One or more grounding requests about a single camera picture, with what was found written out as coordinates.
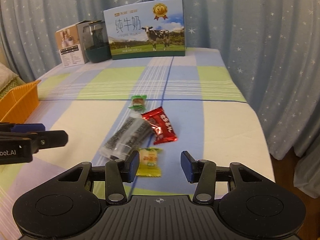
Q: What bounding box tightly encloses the yellow candy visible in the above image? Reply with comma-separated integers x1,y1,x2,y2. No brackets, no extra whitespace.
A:
136,148,162,177

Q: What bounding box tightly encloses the clear black-print snack packet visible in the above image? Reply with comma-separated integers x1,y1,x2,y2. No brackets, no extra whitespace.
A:
99,112,152,160

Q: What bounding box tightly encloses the red foil snack packet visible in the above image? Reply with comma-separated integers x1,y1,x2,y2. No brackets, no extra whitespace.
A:
142,107,177,145

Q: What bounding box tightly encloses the green candy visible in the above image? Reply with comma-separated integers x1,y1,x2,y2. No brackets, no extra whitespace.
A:
129,95,147,111

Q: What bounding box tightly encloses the orange plastic tray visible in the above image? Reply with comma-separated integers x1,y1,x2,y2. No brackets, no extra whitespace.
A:
0,80,41,124

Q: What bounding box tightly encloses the green zigzag cushion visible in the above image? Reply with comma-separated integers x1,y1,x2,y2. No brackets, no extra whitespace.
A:
0,77,25,99

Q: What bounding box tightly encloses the beige cushion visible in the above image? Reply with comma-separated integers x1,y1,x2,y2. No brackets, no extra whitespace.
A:
0,63,18,88

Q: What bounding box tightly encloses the checkered tablecloth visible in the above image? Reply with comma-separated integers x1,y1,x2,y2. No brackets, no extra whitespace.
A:
1,48,274,239

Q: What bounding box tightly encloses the white product box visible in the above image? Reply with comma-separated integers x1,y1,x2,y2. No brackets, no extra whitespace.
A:
55,20,90,67

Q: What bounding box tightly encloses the dark green glass jar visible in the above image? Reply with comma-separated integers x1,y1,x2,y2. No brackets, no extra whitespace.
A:
82,20,111,63

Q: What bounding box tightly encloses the milk carton gift box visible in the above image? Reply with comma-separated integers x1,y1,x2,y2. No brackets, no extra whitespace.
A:
104,0,185,60

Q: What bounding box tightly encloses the blue star curtain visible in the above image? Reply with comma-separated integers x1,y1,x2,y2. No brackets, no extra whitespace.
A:
1,0,319,197

